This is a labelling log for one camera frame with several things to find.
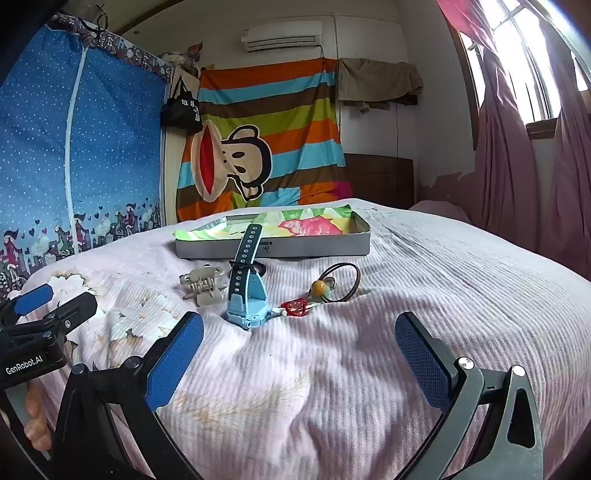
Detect beige wooden cabinet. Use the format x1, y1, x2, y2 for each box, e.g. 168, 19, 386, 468
161, 65, 201, 227

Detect white air conditioner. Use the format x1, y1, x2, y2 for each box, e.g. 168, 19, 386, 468
240, 21, 323, 52

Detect striped monkey print sheet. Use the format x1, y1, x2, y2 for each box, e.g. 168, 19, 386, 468
175, 58, 352, 223

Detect light blue wrist watch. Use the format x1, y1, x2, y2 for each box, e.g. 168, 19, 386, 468
226, 223, 283, 329

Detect pink ribbed bed sheet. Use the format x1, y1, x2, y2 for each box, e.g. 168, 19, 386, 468
18, 198, 591, 480

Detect black tote bag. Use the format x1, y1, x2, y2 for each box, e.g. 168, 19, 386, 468
159, 78, 204, 134

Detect pink curtain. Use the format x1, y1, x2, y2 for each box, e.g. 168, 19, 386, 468
436, 0, 591, 278

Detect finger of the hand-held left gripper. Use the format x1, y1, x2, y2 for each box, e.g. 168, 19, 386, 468
9, 292, 99, 344
0, 283, 54, 326

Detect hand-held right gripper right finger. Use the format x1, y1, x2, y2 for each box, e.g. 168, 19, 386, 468
394, 311, 546, 480

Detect brown wooden headboard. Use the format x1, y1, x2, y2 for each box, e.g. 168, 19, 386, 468
344, 154, 415, 210

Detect grey tray with colourful lining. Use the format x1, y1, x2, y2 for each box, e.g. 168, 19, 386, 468
174, 206, 371, 260

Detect pink pillow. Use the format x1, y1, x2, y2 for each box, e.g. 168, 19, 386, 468
409, 199, 472, 224

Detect olive hanging clothes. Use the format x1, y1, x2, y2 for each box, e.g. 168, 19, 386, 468
336, 58, 424, 114

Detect beige hair claw clip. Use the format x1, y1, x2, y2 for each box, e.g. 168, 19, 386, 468
178, 263, 228, 308

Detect plastic wrapped bundle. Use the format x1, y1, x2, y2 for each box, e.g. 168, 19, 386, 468
161, 44, 204, 77

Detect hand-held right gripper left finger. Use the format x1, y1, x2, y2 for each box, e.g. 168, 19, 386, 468
52, 311, 205, 480

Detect person's left hand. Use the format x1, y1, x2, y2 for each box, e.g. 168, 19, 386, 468
0, 385, 55, 452

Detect blue dotted fabric wardrobe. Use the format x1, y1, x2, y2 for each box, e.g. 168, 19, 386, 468
0, 13, 176, 296

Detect brown hair tie with beads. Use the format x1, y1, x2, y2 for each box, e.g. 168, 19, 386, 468
308, 263, 362, 304

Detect window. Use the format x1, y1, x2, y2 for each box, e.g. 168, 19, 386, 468
457, 0, 591, 134

